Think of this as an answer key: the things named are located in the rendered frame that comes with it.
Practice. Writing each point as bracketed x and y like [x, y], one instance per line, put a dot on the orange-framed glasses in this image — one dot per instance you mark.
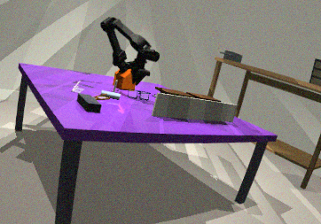
[101, 98]

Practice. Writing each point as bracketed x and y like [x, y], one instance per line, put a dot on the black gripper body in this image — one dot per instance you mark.
[140, 67]

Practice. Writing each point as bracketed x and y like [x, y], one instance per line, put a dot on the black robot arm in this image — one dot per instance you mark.
[136, 41]

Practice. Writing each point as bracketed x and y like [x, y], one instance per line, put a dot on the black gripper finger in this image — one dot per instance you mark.
[139, 77]
[133, 76]

